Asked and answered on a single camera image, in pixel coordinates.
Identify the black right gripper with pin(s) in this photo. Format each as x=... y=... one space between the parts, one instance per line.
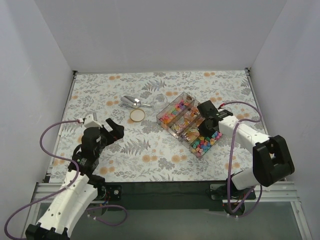
x=207 y=125

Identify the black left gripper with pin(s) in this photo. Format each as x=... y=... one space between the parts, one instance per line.
x=110 y=131

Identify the clear divided candy box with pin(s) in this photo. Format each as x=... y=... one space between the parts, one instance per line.
x=181 y=118

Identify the silver metal scoop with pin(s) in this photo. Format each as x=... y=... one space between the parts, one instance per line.
x=134 y=102

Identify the clear glass jar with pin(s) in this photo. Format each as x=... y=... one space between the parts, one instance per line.
x=159 y=102

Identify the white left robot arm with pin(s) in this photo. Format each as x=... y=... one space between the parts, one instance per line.
x=80 y=185

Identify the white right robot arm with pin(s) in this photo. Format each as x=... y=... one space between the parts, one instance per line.
x=271 y=158

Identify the round wooden jar lid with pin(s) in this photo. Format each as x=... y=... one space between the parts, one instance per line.
x=137 y=115

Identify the floral patterned table mat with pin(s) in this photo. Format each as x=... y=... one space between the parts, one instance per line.
x=148 y=152

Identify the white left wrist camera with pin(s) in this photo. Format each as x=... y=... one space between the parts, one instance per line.
x=89 y=122

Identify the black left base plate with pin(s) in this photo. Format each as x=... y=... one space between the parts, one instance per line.
x=109 y=193

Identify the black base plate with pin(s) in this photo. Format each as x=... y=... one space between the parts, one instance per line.
x=219 y=192
x=109 y=193

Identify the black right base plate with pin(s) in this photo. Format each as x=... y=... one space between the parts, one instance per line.
x=219 y=192

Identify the aluminium frame rail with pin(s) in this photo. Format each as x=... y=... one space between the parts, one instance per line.
x=151 y=209

